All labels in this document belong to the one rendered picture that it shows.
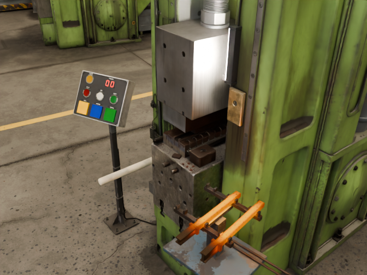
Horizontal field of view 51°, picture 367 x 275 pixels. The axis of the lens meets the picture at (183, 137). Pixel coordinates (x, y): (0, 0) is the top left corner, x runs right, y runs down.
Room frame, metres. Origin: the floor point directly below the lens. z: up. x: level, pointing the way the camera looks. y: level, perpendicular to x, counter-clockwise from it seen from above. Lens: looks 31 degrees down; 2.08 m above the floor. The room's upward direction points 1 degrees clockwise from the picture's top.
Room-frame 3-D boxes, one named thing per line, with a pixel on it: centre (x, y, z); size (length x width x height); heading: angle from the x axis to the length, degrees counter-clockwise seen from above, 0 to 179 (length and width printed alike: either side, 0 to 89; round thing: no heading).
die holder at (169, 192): (1.89, -0.15, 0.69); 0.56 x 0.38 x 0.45; 129
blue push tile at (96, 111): (2.07, 0.53, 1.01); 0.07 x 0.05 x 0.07; 64
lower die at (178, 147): (1.93, -0.11, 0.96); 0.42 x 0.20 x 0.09; 129
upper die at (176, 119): (1.93, -0.11, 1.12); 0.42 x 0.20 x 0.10; 129
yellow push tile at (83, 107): (2.11, 0.62, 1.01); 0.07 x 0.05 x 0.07; 64
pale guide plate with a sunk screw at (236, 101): (1.63, -0.25, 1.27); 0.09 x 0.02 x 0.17; 39
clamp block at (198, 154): (1.69, -0.10, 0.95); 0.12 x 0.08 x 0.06; 129
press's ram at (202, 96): (1.89, -0.14, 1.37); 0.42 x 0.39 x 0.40; 129
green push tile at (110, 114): (2.02, 0.44, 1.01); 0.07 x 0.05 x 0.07; 64
